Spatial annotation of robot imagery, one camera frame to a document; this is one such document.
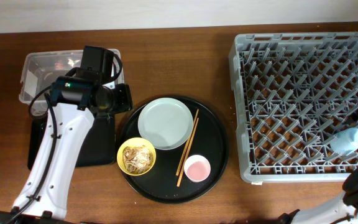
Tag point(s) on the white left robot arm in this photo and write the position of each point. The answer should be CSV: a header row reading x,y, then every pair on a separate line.
x,y
44,196

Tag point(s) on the white label on bin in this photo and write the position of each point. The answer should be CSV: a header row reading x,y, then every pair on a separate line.
x,y
30,85

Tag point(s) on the black rectangular tray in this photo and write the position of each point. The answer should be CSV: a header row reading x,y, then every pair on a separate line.
x,y
98,147

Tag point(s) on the yellow bowl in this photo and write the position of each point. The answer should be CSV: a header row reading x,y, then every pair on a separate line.
x,y
134,142

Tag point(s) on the wooden chopstick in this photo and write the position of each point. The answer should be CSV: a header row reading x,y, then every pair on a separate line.
x,y
187,154
186,146

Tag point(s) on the round black serving tray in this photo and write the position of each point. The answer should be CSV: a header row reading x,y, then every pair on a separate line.
x,y
210,141

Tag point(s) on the light blue cup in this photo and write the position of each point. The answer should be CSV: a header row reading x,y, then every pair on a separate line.
x,y
345,142

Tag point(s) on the clear plastic waste bin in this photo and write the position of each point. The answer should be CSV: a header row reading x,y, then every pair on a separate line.
x,y
42,71

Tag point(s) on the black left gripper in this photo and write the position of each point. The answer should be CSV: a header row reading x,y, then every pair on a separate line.
x,y
125,102

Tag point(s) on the grey dishwasher rack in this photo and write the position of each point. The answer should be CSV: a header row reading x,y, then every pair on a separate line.
x,y
293,92

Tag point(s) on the wooden chopstick left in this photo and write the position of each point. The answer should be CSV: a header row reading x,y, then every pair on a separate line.
x,y
186,146

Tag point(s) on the pink cup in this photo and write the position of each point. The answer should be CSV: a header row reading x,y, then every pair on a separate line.
x,y
197,168

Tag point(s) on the grey round plate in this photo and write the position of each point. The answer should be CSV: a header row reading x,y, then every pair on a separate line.
x,y
165,122

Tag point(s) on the food scraps and rice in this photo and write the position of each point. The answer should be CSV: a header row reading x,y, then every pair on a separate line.
x,y
137,159

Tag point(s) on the wooden chopstick right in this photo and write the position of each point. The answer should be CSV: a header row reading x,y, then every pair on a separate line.
x,y
187,154

